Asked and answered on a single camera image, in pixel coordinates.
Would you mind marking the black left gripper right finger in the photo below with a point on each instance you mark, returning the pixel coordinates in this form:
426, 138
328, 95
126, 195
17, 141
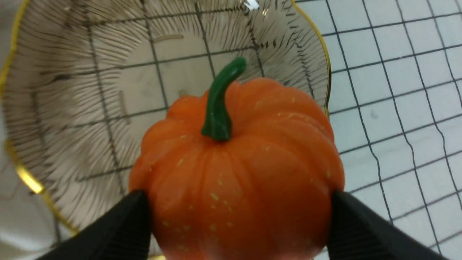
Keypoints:
358, 233

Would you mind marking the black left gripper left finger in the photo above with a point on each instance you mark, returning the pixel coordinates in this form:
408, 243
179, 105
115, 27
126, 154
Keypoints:
123, 233

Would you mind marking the orange toy pumpkin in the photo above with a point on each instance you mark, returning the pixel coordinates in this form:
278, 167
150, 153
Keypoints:
244, 172

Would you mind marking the white grid tablecloth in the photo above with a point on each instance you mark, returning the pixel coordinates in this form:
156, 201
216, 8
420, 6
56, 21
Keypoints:
395, 107

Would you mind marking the gold-rimmed glass plate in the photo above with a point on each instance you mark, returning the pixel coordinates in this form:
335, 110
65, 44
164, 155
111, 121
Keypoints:
85, 79

